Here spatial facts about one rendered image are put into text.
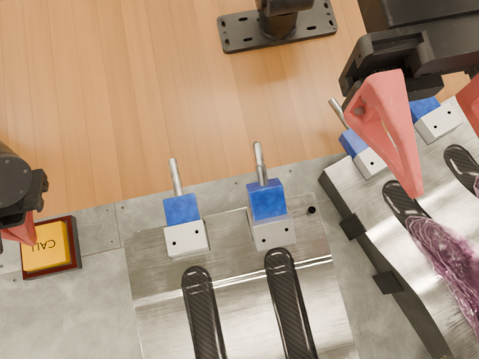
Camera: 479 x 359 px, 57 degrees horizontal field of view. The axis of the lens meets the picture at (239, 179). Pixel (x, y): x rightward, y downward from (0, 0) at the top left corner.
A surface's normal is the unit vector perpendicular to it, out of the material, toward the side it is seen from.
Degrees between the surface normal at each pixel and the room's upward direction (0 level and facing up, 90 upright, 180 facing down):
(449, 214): 27
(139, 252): 0
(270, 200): 37
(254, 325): 4
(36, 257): 0
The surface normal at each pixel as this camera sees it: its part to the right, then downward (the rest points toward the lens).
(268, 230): 0.13, 0.36
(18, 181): 0.73, 0.44
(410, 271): -0.22, -0.60
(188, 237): 0.00, -0.25
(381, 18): -0.98, 0.19
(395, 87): 0.07, 0.13
